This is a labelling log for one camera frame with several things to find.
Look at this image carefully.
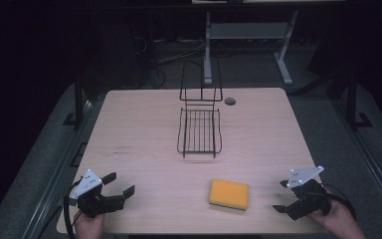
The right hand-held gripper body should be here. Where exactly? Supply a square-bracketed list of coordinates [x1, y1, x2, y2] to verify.
[286, 165, 332, 222]

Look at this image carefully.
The person's right hand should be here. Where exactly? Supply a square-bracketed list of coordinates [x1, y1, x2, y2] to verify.
[306, 187, 358, 234]

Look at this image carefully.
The yellow sponge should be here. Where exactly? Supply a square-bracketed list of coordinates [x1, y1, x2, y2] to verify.
[208, 178, 250, 211]

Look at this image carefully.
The bundle of floor cables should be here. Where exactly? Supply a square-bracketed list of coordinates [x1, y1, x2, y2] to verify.
[132, 36, 207, 88]

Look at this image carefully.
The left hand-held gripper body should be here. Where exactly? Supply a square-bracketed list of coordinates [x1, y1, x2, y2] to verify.
[70, 168, 127, 219]

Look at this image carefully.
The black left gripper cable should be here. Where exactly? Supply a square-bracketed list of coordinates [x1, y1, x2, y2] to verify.
[63, 180, 85, 239]

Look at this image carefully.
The black metal stand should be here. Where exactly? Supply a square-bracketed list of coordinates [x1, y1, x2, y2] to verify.
[344, 71, 373, 130]
[63, 78, 88, 127]

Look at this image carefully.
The grey metal desk frame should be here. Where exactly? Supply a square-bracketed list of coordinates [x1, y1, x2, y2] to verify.
[203, 9, 299, 87]

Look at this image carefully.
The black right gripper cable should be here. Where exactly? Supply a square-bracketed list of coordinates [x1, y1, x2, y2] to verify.
[321, 183, 358, 220]

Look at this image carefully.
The person's left hand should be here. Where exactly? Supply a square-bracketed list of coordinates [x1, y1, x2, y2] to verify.
[74, 210, 106, 239]

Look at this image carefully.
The black wire rack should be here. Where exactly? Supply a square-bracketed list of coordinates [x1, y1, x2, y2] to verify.
[176, 59, 223, 159]

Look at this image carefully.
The aluminium rail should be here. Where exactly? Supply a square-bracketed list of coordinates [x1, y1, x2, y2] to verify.
[331, 99, 382, 222]
[21, 99, 96, 239]

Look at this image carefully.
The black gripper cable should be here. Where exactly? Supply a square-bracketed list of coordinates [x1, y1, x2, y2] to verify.
[63, 180, 85, 239]
[321, 183, 358, 220]

